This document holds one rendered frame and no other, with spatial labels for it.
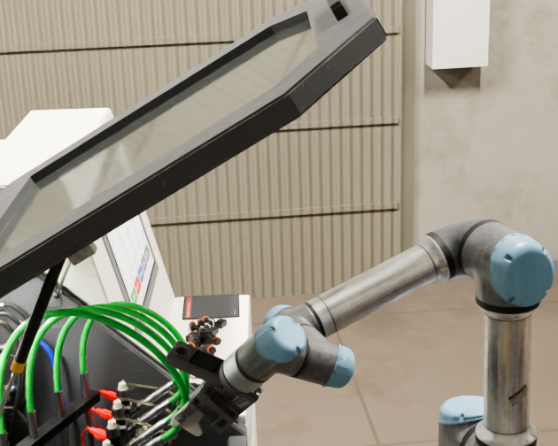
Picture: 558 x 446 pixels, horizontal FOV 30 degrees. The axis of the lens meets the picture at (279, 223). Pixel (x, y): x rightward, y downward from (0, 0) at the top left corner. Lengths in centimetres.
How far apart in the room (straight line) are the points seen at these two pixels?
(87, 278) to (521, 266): 97
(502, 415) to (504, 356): 12
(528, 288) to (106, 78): 353
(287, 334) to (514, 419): 52
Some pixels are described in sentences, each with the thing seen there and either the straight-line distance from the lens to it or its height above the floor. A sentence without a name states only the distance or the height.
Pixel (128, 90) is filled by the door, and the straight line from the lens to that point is 517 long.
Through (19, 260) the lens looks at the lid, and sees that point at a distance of 157.
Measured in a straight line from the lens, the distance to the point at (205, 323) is 285.
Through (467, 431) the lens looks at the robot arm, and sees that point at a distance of 216.
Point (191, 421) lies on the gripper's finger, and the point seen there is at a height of 123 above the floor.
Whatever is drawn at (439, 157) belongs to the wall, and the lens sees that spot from 548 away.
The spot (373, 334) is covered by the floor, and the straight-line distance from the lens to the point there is 509.
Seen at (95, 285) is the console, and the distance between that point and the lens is 235.
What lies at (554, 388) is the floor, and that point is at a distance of 470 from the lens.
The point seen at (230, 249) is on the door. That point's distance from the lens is 541.
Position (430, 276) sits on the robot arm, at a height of 145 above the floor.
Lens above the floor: 220
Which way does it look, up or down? 19 degrees down
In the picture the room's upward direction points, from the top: 2 degrees counter-clockwise
